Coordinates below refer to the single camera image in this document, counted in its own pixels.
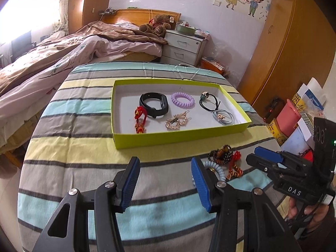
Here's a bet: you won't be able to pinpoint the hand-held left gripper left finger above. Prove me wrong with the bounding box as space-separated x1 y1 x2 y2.
31 157 141 252

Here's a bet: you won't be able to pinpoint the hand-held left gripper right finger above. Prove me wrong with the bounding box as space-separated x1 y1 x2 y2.
191 157 298 252

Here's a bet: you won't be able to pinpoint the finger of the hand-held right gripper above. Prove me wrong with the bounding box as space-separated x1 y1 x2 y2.
254 146 289 164
245 154 279 174

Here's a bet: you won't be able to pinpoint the light blue spiral hair tie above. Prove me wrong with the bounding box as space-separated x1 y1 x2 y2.
193 161 226 188

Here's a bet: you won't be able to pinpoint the yellow-green cardboard box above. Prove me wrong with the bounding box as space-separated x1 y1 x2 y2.
111 78 252 150

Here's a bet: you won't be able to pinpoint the grey hair ties with charm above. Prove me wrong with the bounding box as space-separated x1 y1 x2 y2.
212 109 235 125

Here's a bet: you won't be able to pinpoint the gold hair clip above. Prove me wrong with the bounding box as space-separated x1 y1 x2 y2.
165 112 190 130

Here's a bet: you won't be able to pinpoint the red knotted cord bracelet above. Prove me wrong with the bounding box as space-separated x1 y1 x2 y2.
226 151 244 180
134 106 148 134

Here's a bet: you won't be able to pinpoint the black hair tie teal ball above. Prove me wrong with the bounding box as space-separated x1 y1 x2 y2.
199 91 222 112

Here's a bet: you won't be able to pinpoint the black smart band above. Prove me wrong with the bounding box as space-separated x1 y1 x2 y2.
139 92 168 119

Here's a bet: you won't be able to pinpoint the purple spiral hair tie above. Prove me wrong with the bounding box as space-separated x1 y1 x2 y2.
171 92 195 109

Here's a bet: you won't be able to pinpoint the person's right hand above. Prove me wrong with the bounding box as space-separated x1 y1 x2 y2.
285 197 331 234

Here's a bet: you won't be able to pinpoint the yellow printed carton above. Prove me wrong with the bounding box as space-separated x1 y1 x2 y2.
269 118 289 139

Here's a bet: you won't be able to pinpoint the pink plastic bucket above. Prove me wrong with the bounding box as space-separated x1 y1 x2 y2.
276 99 301 137

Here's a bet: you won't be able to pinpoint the dark red-black object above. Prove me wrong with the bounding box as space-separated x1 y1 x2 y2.
264 97 282 124

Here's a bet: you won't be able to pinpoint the striped bedsheet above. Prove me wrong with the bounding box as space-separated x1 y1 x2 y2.
18 62 289 252

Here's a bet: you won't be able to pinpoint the pile of papers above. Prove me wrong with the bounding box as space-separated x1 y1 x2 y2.
291 77 327 147

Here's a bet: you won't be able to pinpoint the pile of books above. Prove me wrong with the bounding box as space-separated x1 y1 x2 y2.
201 56 226 75

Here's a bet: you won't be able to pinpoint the wide wooden wardrobe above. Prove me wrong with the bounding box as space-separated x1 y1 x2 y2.
238 0 336 116

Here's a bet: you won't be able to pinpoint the white nightstand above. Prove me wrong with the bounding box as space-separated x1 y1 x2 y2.
160 29 209 67

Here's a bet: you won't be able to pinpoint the pink and brown quilt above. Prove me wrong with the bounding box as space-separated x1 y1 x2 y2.
0 21 168 150

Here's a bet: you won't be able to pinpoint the green storage box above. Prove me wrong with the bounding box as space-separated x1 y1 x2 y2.
175 22 196 36

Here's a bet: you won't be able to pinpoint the brown teddy bear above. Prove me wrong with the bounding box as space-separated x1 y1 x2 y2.
139 14 176 38

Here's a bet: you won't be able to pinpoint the wooden headboard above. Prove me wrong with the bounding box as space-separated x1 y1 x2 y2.
104 8 181 29

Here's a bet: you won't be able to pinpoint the narrow wooden wardrobe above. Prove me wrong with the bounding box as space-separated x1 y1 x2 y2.
83 0 114 28

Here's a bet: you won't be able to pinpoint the floral curtain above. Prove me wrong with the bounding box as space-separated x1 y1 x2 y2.
52 0 72 36

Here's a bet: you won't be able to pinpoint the brown bead bracelet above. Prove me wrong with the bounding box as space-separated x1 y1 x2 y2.
208 144 233 165

